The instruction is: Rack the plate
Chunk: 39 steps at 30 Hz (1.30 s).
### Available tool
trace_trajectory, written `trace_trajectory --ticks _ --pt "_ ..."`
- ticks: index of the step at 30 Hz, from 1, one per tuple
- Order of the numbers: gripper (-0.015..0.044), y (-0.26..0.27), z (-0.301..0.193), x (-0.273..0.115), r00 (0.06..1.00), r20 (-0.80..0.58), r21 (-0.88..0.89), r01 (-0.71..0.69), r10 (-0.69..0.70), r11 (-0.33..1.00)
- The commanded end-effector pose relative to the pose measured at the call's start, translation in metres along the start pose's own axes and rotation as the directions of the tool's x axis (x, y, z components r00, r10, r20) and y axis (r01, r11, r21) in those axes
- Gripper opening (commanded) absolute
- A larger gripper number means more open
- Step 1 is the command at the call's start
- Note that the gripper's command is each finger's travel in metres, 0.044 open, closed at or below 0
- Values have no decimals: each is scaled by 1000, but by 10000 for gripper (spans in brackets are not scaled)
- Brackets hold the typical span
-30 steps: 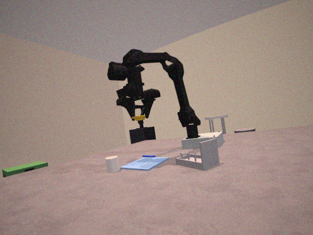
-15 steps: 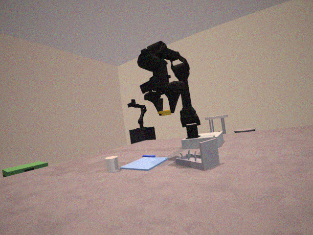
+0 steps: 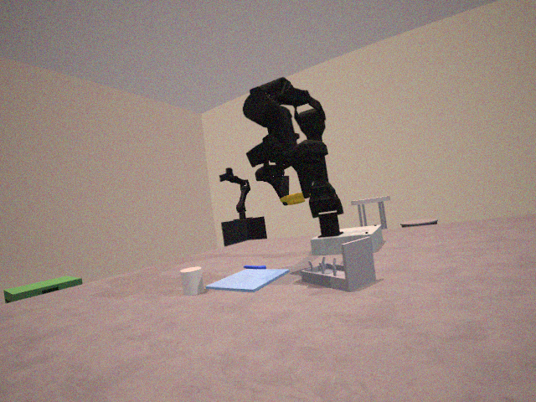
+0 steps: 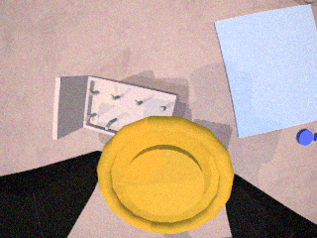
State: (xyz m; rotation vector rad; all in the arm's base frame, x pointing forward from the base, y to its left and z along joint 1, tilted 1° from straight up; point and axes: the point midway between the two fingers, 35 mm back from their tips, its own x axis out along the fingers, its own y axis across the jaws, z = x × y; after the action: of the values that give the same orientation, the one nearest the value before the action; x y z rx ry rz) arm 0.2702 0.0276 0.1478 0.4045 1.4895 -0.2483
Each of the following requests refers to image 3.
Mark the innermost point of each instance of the light blue flat mat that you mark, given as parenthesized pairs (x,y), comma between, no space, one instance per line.
(248,280)

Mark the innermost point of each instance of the yellow plate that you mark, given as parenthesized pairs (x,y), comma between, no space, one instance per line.
(295,198)

